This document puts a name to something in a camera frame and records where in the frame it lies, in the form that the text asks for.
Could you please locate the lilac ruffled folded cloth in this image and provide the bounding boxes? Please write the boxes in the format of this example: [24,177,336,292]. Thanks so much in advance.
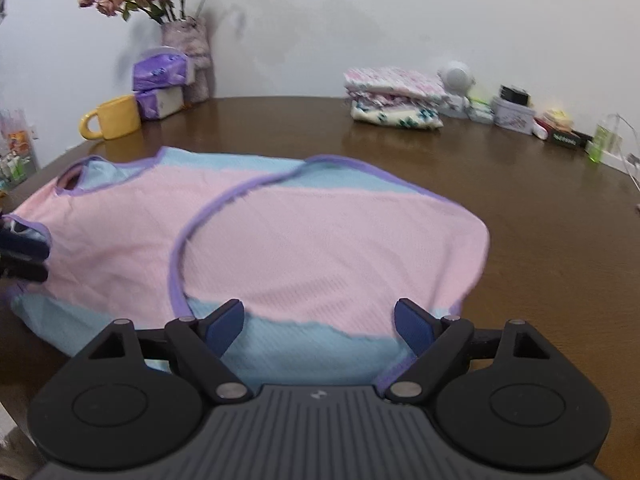
[347,91,441,111]

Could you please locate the white cable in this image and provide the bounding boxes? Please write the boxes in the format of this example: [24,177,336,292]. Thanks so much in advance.
[617,115,640,211]

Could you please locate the white power strip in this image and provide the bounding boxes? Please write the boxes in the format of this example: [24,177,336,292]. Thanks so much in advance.
[600,147,640,176]

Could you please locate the white round speaker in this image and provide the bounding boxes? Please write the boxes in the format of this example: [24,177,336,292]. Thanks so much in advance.
[437,61,476,118]

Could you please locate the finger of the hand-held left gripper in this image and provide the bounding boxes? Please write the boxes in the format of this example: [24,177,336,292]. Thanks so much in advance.
[0,259,49,283]
[0,229,52,262]

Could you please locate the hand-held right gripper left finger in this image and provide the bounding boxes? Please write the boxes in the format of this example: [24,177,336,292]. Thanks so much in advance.
[87,298,253,405]

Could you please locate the clear snack packets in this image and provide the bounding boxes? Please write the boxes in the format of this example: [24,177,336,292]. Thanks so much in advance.
[0,107,41,191]

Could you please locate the dark labelled box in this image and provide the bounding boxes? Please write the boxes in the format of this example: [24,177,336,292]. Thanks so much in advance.
[547,129,593,150]

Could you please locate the green white packet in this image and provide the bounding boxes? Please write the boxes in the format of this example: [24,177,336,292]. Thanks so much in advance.
[467,97,496,122]

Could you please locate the lilac textured vase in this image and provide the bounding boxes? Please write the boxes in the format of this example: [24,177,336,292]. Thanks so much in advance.
[161,17,215,103]

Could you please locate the pink blue mesh vest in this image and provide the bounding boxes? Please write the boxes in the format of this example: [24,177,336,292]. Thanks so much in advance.
[2,146,491,391]

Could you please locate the purple tissue pack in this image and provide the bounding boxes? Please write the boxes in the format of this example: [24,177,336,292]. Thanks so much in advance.
[137,85,185,121]
[132,55,193,92]

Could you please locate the black charger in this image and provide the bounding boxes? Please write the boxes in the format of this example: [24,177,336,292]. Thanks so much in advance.
[499,85,531,107]

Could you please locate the yellow mug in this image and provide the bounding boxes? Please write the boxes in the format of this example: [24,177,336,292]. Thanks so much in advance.
[79,95,143,141]

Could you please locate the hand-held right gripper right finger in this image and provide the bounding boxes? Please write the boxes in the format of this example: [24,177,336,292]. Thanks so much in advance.
[385,298,553,405]

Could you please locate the cream green-flower folded cloth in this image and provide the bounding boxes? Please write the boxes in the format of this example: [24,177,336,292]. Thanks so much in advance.
[351,102,445,132]

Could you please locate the pink floral folded cloth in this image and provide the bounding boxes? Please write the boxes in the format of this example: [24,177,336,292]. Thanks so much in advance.
[344,66,448,100]

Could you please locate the lilac tin box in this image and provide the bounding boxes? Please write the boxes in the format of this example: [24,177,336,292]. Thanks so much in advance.
[492,97,536,135]

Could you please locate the green bottle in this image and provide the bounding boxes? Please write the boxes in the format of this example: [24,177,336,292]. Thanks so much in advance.
[586,115,621,165]

